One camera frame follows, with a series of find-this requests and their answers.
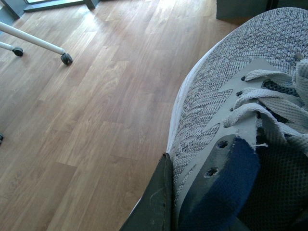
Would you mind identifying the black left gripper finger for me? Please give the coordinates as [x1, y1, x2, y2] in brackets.
[120, 153, 172, 231]

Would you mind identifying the grey knit sneaker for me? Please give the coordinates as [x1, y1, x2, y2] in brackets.
[166, 7, 308, 231]

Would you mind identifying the white office chair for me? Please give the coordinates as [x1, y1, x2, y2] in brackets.
[0, 21, 73, 147]

